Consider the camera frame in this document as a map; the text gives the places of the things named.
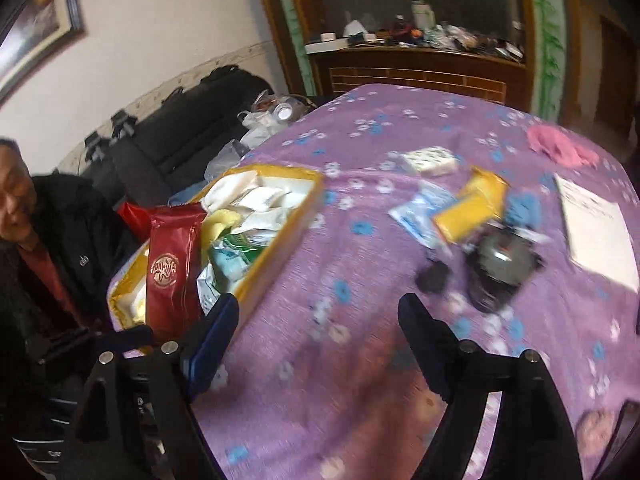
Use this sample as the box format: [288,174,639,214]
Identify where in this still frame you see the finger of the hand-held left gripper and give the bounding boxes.
[25,324,155,366]

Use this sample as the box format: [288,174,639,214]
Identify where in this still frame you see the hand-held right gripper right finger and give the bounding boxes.
[397,292,583,480]

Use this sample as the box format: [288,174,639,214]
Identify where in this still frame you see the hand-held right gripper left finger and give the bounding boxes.
[70,292,241,480]

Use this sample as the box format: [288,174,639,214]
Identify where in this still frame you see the white printed mailer bag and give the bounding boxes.
[196,262,226,311]

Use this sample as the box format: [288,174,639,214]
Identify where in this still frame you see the teal packet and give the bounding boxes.
[207,232,268,283]

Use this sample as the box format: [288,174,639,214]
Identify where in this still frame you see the red packet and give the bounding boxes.
[147,204,207,343]

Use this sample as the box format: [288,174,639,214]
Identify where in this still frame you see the yellow towel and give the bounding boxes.
[200,209,243,246]

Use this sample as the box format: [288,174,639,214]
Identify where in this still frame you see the white grey mailer bag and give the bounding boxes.
[235,210,291,251]

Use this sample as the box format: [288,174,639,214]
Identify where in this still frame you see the white cloth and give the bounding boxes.
[205,172,296,221]

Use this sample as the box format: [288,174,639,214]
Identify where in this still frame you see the white foam box yellow tape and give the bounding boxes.
[107,165,326,341]

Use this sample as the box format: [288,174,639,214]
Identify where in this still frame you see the black power adapter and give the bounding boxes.
[415,260,453,295]

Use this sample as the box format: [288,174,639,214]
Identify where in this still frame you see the purple floral bedsheet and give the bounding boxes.
[107,82,640,480]

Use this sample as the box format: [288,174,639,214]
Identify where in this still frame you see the black motor with shaft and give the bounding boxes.
[462,225,546,313]

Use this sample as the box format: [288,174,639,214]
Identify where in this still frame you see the red plastic bag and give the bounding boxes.
[117,201,156,241]

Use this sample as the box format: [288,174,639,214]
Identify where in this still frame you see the blue white packet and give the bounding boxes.
[387,182,458,251]

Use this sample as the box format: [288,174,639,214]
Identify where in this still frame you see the yellow packet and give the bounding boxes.
[432,166,511,243]

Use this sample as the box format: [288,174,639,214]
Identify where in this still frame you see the clear plastic bag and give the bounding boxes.
[204,140,251,181]

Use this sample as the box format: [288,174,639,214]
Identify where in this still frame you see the white patterned tissue pack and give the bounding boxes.
[400,146,461,177]

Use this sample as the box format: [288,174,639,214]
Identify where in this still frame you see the white paper sheet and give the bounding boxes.
[552,172,640,293]

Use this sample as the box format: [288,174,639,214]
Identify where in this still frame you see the black luggage bag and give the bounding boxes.
[80,65,273,206]

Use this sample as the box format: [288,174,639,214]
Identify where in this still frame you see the white plastic bag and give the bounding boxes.
[237,90,316,146]

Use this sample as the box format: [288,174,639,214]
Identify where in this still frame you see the pink cloth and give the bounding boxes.
[527,124,601,168]

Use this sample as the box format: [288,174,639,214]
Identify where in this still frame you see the wooden cabinet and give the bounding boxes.
[250,0,583,116]

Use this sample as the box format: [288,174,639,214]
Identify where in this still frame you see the pile of small clutter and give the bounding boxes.
[425,22,526,63]

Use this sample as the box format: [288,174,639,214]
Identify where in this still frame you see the flat white box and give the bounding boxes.
[305,40,351,55]

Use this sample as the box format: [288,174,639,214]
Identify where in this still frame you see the red black round device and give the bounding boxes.
[390,16,416,43]

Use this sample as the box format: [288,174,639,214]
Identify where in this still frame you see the tissue box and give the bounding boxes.
[342,19,376,43]

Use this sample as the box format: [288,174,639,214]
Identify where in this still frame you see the white tumbler green lid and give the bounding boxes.
[411,0,436,31]

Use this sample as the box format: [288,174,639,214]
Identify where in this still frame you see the framed wall picture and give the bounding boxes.
[0,0,86,106]

